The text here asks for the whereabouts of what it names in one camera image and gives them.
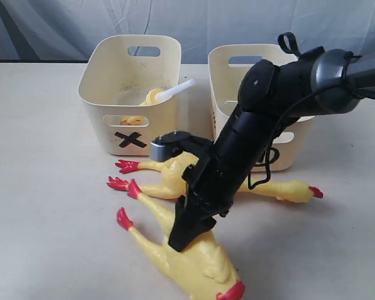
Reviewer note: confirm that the intact yellow rubber chicken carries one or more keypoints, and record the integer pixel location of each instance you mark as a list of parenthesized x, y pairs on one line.
[(173, 185)]

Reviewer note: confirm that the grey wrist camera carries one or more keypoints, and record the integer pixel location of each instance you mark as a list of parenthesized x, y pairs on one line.
[(172, 144)]

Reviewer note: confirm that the cream bin marked O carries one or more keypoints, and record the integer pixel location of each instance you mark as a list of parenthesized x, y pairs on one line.
[(227, 66)]

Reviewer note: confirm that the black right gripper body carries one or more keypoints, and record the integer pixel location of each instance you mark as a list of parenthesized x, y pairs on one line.
[(213, 181)]

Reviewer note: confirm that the headless yellow rubber chicken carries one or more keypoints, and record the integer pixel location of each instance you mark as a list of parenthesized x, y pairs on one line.
[(203, 270)]

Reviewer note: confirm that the cream bin marked X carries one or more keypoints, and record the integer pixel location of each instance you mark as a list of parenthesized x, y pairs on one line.
[(120, 73)]

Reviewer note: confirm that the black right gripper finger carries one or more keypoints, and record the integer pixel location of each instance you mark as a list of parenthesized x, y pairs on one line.
[(191, 219)]

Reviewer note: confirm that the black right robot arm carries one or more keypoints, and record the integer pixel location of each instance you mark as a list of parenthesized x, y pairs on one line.
[(270, 98)]

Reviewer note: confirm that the rubber chicken with white tube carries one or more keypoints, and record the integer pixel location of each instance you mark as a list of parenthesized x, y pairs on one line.
[(157, 96)]

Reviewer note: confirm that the grey backdrop curtain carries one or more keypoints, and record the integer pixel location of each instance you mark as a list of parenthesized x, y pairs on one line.
[(70, 30)]

